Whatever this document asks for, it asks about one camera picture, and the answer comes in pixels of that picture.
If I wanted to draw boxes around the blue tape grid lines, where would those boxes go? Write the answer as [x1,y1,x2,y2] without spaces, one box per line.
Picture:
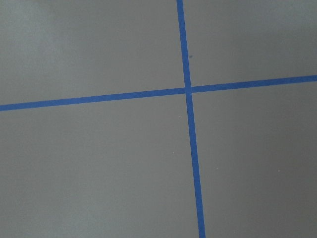
[0,0,317,238]

